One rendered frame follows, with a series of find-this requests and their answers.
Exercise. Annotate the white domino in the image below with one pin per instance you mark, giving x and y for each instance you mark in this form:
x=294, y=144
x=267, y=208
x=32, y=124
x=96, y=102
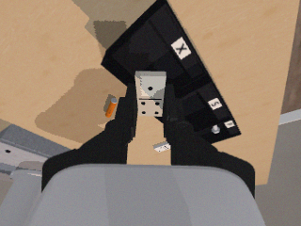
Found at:
x=150, y=90
x=162, y=147

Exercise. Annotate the grey bolt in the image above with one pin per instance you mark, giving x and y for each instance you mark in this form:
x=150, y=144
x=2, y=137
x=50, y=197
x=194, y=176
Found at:
x=215, y=129

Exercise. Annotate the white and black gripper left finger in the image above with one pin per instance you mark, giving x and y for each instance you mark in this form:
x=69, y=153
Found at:
x=110, y=146

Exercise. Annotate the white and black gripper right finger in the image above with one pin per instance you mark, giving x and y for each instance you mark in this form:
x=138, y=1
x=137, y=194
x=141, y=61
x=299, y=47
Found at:
x=187, y=148

